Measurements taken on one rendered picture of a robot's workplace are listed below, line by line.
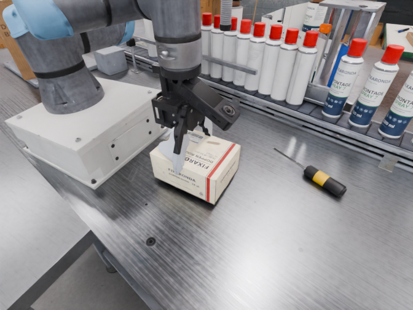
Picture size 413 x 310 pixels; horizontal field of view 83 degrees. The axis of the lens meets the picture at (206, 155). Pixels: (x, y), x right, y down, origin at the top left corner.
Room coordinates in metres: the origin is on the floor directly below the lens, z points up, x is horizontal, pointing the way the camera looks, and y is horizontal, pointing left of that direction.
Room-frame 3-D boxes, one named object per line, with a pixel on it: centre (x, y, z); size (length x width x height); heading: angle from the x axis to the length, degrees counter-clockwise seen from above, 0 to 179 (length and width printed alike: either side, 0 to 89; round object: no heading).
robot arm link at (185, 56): (0.41, 0.05, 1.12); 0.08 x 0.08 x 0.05
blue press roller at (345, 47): (0.66, -0.37, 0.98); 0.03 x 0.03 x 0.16
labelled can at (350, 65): (0.60, -0.37, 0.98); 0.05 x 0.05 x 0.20
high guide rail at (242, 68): (1.07, 0.25, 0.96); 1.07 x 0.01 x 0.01; 50
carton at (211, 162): (0.40, 0.02, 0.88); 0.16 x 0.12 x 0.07; 60
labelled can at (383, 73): (0.55, -0.42, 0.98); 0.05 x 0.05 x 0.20
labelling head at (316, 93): (0.71, -0.38, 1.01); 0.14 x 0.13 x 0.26; 50
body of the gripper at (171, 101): (0.41, 0.05, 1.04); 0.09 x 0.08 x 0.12; 60
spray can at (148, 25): (1.11, 0.24, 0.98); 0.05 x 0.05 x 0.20
